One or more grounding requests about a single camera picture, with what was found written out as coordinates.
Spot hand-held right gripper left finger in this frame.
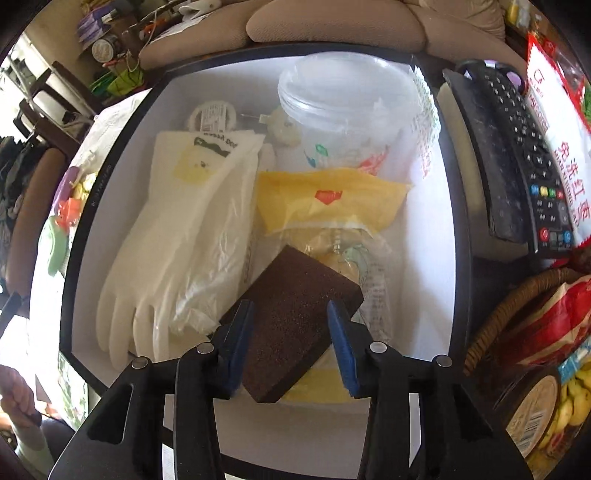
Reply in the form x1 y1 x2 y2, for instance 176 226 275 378
60 299 257 480

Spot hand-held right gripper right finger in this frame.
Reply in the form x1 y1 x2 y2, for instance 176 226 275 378
325 300 532 480

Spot brown sponge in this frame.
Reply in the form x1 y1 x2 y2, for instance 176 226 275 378
217 244 365 404

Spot black storage box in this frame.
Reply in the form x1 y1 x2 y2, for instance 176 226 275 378
59 44 474 480

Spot white rubber gloves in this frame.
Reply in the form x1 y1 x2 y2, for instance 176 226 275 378
95 129 278 365

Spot person's left forearm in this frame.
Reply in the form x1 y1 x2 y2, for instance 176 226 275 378
9 422 56 478

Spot person's left hand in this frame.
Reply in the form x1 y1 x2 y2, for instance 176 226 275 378
0 364 43 428

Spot pale yellow sponge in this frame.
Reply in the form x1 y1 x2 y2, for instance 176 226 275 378
277 351 352 404

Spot yellow topped clear bag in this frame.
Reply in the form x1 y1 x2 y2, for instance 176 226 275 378
256 168 411 333

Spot wicker basket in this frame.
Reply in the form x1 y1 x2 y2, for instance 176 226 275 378
464 268 591 374

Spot round jar with brown label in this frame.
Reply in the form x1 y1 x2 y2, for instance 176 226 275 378
489 369 561 462

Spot orange candy wrappers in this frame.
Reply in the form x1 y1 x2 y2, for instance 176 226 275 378
58 203 86 229

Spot cream plastic item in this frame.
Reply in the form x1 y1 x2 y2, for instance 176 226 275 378
259 111 301 148

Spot white round labelled item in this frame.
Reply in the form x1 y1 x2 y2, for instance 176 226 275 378
187 102 241 134

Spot clear plastic tub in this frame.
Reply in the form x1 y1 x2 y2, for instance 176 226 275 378
277 52 419 178

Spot dark wooden chair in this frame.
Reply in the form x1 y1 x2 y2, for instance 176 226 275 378
0 60 100 296

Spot black remote control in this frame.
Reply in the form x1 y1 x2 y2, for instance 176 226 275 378
462 60 575 254

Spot pile of dark clothes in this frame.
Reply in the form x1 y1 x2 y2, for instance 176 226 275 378
0 136 28 241

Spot green bag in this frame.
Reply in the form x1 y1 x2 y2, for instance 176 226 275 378
95 65 148 97

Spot white and red snack bag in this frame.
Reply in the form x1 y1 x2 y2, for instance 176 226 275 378
524 32 591 245

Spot round silver clock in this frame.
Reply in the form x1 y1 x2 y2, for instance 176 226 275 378
91 38 118 63

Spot brown sofa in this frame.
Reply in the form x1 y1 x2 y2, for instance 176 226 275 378
139 0 529 70

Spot white plastic bag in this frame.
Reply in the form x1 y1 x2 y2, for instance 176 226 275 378
178 0 220 21

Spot purple boxes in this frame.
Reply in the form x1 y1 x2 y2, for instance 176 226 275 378
76 9 114 42

